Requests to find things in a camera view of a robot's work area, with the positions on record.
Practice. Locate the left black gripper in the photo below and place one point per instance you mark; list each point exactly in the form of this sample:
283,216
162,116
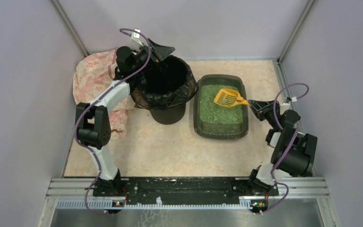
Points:
151,51

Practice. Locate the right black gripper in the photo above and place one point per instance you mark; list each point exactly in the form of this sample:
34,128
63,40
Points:
268,109

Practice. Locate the black trash bin with bag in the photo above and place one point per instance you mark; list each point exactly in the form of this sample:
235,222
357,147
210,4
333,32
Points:
165,89

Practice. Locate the yellow litter scoop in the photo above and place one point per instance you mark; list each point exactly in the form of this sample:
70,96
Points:
229,98

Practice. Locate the dark grey litter box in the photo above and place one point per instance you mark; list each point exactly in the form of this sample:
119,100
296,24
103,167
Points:
221,131

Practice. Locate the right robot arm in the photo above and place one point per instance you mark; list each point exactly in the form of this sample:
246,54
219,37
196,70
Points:
294,152

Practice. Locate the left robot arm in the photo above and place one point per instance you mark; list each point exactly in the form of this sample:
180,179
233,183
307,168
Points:
93,131

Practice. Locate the green cat litter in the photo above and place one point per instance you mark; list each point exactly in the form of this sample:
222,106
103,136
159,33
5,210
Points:
210,112

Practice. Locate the pink patterned cloth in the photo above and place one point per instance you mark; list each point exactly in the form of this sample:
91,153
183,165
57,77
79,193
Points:
93,76

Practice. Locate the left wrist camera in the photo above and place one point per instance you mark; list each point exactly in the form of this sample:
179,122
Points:
135,36

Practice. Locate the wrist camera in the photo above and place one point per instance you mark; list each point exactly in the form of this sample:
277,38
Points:
135,36
290,100

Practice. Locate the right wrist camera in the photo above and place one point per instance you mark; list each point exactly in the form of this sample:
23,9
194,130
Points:
290,100

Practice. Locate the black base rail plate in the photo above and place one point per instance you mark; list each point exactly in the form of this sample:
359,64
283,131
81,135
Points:
179,190

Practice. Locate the aluminium frame rail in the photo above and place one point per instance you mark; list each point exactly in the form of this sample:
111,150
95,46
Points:
74,193

